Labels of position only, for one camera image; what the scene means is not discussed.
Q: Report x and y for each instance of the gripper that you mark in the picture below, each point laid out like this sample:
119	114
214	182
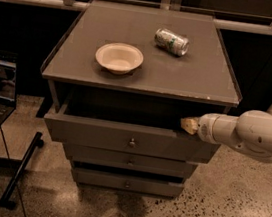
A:
206	127

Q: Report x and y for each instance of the grey top drawer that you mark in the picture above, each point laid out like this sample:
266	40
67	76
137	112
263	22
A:
129	138

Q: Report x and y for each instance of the grey drawer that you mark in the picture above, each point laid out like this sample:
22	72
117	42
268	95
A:
128	183
129	161
129	138

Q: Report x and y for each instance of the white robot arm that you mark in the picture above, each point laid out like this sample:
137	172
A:
249	134

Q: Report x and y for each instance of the grey drawer cabinet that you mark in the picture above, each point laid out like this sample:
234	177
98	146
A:
160	92

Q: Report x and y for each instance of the grey middle drawer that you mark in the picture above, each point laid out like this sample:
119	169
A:
129	161

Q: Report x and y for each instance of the grey bottom drawer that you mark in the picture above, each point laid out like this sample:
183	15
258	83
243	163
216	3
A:
128	183

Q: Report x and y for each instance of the silver green soda can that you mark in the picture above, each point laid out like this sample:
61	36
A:
171	42

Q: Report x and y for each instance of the white paper bowl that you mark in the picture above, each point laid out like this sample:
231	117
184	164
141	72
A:
119	58

